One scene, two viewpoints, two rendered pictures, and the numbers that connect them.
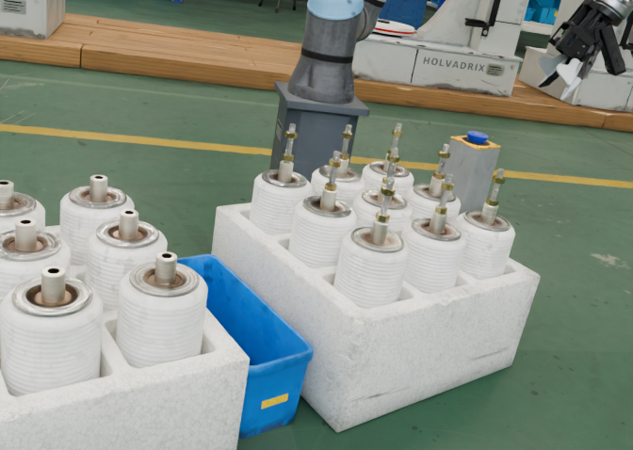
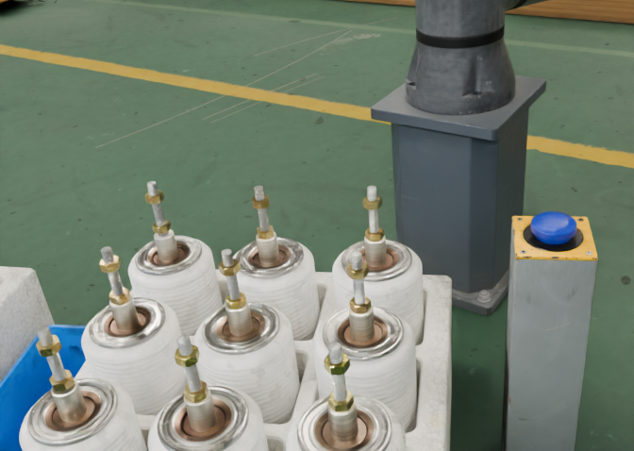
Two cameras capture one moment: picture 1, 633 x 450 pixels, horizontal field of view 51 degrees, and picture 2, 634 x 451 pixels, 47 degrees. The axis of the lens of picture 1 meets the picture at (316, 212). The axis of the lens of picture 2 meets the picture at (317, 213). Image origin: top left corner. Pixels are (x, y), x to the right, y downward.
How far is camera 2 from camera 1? 97 cm
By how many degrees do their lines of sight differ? 48
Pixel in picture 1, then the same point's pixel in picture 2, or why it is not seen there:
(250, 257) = not seen: hidden behind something
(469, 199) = (527, 345)
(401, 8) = not seen: outside the picture
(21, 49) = not seen: outside the picture
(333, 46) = (438, 22)
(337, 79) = (449, 75)
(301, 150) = (408, 181)
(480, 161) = (536, 281)
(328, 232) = (92, 364)
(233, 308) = not seen: hidden behind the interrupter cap
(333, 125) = (447, 149)
